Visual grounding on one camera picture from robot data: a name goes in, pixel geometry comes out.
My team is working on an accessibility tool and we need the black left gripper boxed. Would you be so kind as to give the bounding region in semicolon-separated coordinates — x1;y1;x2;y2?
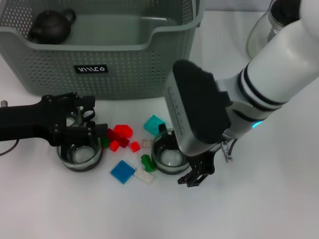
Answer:
0;91;109;147

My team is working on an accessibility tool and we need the teal square building brick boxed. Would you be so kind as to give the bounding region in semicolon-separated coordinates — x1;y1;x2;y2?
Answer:
144;115;167;136

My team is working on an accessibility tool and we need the dark clay teapot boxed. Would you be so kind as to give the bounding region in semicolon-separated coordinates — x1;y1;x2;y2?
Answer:
27;8;77;45

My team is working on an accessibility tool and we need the grey perforated storage bin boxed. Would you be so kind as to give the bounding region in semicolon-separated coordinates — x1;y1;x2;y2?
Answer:
0;0;205;100

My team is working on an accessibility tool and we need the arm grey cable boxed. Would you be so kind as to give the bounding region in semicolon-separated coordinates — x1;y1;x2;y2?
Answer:
220;138;239;164
0;138;20;156

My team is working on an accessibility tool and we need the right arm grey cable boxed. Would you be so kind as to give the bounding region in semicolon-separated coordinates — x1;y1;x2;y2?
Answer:
220;138;239;164

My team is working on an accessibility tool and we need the glass teacup with black base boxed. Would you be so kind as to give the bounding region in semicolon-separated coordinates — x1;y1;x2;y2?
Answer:
56;135;103;173
65;106;97;129
151;123;192;176

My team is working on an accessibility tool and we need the blue square building brick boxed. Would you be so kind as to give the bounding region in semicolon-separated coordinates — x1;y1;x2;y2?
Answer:
110;160;137;185

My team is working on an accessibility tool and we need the green long building brick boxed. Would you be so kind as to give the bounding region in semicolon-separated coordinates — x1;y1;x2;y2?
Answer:
140;153;157;173

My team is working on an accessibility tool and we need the dark red long brick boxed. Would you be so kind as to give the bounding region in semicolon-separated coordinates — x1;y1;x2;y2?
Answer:
107;128;130;149

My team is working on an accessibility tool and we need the white flat building brick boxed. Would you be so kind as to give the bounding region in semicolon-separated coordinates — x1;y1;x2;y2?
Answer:
134;168;155;185

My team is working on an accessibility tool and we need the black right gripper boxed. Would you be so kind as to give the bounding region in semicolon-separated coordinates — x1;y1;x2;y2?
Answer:
177;148;216;188

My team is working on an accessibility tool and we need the glass teapot with black handle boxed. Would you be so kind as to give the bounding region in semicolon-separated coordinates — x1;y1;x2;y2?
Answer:
246;0;304;59

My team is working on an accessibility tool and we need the left arm grey cable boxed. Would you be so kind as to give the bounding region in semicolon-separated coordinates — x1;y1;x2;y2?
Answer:
0;138;20;156

